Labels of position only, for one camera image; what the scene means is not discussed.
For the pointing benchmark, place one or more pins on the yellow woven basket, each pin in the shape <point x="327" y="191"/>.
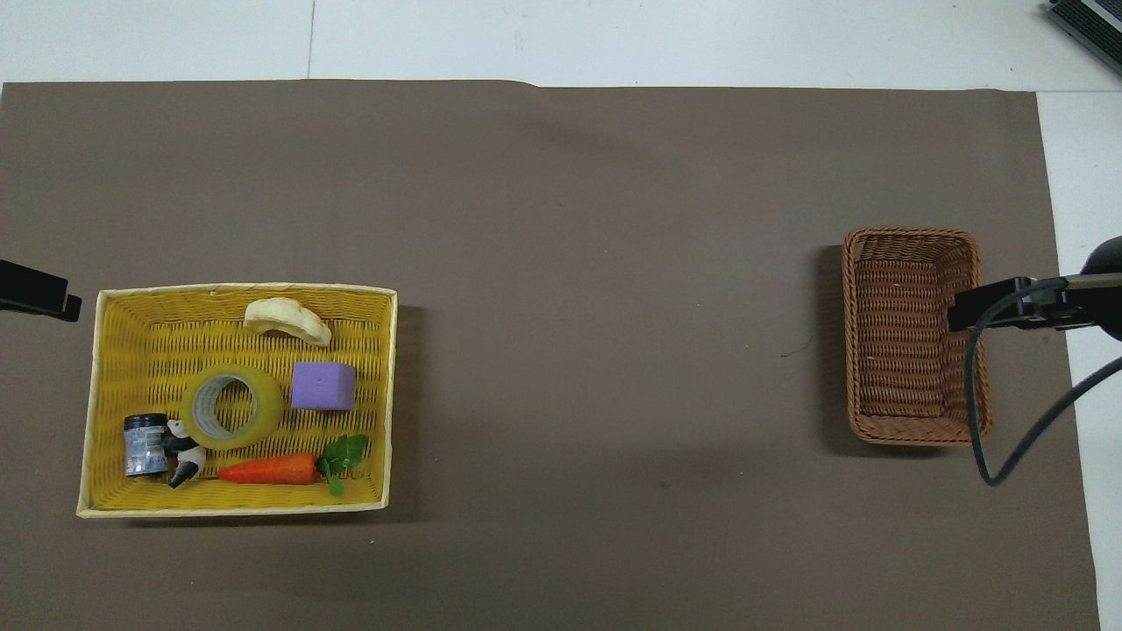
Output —
<point x="123" y="403"/>

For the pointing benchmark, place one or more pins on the purple foam cube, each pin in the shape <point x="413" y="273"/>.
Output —
<point x="323" y="387"/>

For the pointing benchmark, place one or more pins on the dark grey ribbed device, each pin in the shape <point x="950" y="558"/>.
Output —
<point x="1091" y="26"/>

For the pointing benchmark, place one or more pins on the small jar with black lid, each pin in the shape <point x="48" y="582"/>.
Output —
<point x="145" y="447"/>

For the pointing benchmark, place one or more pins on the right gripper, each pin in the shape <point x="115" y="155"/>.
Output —
<point x="1101" y="308"/>

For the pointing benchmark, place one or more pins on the cream bread slice toy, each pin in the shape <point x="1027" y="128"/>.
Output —
<point x="294" y="320"/>

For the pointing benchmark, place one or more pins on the small panda figurine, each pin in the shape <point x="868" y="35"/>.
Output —
<point x="187" y="457"/>

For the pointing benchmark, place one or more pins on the yellowish clear tape roll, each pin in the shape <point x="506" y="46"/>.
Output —
<point x="263" y="412"/>

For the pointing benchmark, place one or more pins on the brown wicker basket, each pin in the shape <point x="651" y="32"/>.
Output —
<point x="894" y="350"/>

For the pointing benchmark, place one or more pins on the orange toy carrot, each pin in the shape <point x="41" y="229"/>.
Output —
<point x="272" y="470"/>

